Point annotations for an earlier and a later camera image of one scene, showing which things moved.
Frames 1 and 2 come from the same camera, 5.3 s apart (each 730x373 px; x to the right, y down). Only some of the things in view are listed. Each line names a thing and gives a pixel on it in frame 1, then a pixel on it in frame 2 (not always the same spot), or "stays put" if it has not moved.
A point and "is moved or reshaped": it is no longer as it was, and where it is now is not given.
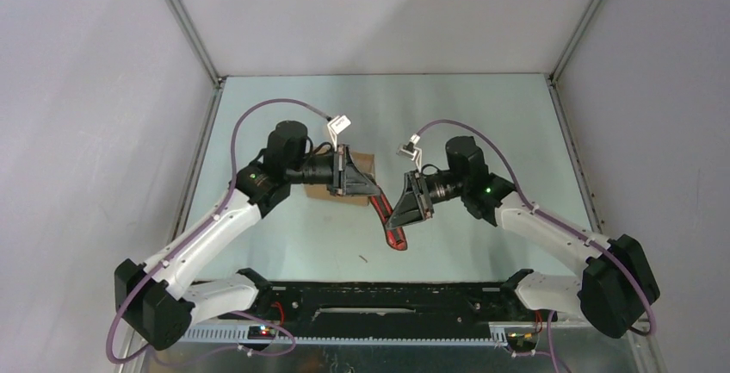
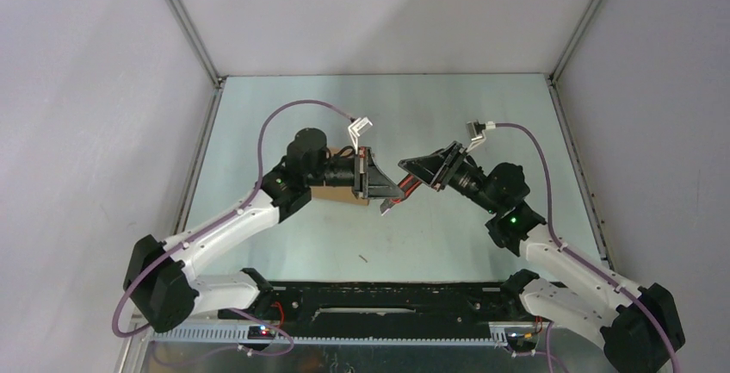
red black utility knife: (395, 237) is moved or reshaped
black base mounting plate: (336, 307) stays put
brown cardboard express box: (320, 192) stays put
